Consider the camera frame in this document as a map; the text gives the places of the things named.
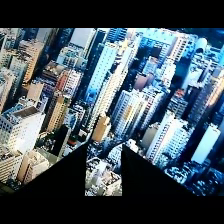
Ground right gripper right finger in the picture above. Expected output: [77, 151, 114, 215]
[120, 144, 194, 197]

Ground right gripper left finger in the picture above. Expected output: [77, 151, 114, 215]
[14, 141, 90, 197]

